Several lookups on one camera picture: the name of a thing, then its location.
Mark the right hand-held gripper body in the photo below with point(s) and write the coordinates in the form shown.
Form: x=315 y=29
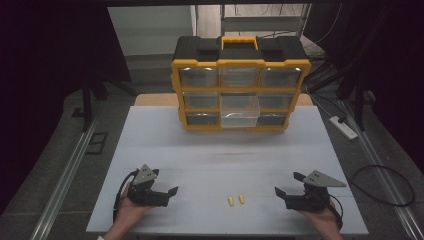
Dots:
x=308 y=197

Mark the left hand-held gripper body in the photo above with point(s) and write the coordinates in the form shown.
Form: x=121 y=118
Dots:
x=144 y=191

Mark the yellow wall plug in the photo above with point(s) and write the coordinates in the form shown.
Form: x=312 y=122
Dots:
x=230 y=201
x=241 y=199

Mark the clear plastic drawer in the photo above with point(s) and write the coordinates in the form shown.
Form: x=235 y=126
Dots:
x=240 y=117

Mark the yellow and black drawer organizer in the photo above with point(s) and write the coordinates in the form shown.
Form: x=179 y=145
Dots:
x=200 y=50

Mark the person's right hand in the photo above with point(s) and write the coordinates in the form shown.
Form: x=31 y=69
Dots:
x=318 y=216

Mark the person's left hand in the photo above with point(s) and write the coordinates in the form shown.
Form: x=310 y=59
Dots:
x=128 y=210

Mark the black floor plate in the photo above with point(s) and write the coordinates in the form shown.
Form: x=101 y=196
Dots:
x=97 y=143

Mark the white power strip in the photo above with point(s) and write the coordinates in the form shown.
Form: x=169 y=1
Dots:
x=345 y=129

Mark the black plug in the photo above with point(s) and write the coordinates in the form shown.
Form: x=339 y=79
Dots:
x=342 y=119

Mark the black stand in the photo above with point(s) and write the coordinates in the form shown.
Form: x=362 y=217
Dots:
x=359 y=100
x=87 y=103

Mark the metal shelf rack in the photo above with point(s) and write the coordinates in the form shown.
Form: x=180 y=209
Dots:
x=263 y=24

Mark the metal floor rail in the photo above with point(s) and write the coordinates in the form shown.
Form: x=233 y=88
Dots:
x=63 y=180
x=383 y=166

